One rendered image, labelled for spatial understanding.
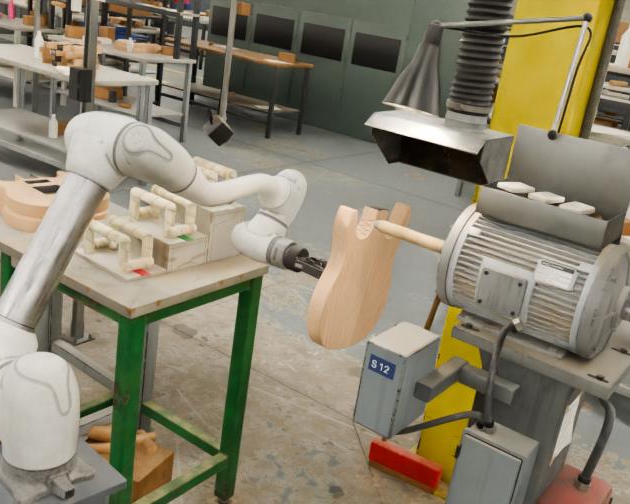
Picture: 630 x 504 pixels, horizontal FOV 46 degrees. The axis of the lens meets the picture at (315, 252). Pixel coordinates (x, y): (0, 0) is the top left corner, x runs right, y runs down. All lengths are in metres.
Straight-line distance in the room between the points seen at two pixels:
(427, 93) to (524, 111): 1.00
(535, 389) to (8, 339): 1.16
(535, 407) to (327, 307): 0.56
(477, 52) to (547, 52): 0.85
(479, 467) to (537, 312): 0.37
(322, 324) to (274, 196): 0.44
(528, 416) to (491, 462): 0.13
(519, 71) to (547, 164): 0.91
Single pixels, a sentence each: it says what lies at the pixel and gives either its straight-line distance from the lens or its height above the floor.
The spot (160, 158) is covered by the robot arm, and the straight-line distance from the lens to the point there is 1.73.
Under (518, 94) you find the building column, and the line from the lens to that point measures 2.66.
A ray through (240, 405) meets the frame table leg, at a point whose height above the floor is 0.42.
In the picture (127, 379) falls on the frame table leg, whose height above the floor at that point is 0.71.
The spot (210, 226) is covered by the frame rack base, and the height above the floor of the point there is 1.05.
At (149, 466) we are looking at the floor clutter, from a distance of 2.81.
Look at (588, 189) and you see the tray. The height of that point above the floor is 1.46.
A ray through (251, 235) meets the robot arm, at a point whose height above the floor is 1.09.
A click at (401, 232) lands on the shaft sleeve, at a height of 1.26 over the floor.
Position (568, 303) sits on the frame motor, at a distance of 1.63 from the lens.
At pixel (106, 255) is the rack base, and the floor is 0.94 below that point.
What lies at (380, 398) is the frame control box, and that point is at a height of 1.01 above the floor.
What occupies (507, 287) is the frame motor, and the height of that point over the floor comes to 1.26.
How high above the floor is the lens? 1.79
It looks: 19 degrees down
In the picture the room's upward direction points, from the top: 9 degrees clockwise
